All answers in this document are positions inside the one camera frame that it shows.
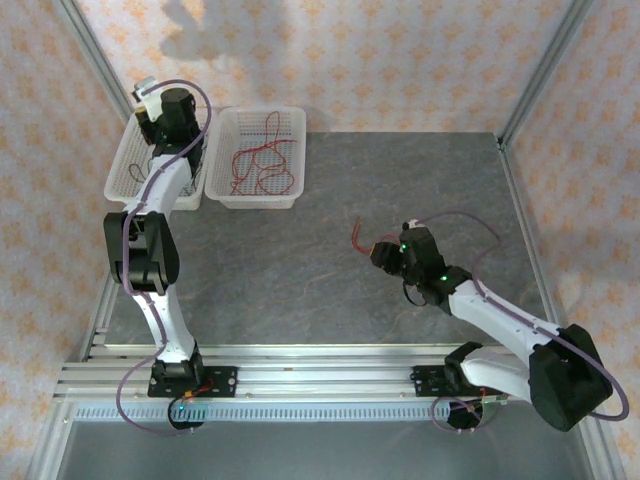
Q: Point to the grey metal panel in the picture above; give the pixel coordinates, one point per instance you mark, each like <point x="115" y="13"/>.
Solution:
<point x="325" y="450"/>

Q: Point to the small controller circuit board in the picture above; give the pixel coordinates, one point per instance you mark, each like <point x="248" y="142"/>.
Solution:
<point x="495" y="400"/>

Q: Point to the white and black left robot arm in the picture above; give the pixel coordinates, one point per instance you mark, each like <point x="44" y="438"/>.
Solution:
<point x="165" y="185"/>

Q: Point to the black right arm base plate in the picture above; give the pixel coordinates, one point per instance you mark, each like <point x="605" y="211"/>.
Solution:
<point x="425" y="381"/>

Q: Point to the white plastic mesh basket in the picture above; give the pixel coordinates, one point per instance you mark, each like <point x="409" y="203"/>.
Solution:
<point x="120" y="175"/>
<point x="225" y="130"/>

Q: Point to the aluminium mounting beam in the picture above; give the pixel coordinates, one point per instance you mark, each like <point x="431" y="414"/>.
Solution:
<point x="325" y="380"/>

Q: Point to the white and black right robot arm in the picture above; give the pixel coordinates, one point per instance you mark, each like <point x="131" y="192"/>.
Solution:
<point x="500" y="320"/>

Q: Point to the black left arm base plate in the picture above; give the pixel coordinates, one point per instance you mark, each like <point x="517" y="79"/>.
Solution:
<point x="222" y="382"/>

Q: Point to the aluminium frame post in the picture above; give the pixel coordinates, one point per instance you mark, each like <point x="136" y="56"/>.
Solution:
<point x="102" y="65"/>
<point x="546" y="65"/>

